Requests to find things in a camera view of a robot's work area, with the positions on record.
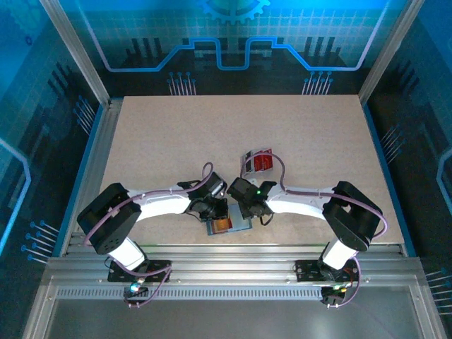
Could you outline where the teal card holder wallet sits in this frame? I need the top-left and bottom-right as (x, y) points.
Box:
(206, 203), (254, 237)

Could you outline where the small LED connector board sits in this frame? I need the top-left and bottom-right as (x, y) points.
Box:
(122, 280), (151, 309)
(320, 282), (350, 310)

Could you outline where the blue table edge strip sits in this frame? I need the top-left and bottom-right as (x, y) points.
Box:
(362, 101), (417, 258)
(52, 104), (107, 257)

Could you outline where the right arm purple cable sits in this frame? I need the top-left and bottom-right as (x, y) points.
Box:
(239, 152), (390, 310)

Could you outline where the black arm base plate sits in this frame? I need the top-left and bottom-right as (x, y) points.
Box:
(291, 259), (361, 283)
(107, 259), (172, 283)

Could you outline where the slotted grey cable duct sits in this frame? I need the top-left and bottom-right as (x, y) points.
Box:
(56, 286), (324, 302)

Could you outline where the grey metal lower frame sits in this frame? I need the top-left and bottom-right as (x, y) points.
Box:
(20, 275), (448, 339)

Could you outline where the aluminium side rail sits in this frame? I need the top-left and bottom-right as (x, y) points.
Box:
(59, 100), (124, 257)

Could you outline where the aluminium frame post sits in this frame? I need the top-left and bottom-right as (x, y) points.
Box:
(357, 0), (427, 105)
(37, 0), (113, 107)

